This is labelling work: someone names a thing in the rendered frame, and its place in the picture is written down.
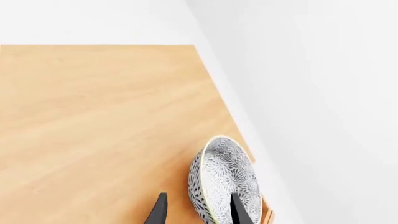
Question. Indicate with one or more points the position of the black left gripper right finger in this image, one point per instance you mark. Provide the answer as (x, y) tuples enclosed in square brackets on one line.
[(238, 213)]

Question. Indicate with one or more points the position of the black and white patterned bowl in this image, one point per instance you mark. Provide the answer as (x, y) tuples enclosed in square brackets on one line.
[(222, 172)]

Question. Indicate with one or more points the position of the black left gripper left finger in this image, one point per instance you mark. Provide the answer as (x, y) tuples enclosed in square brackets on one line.
[(159, 212)]

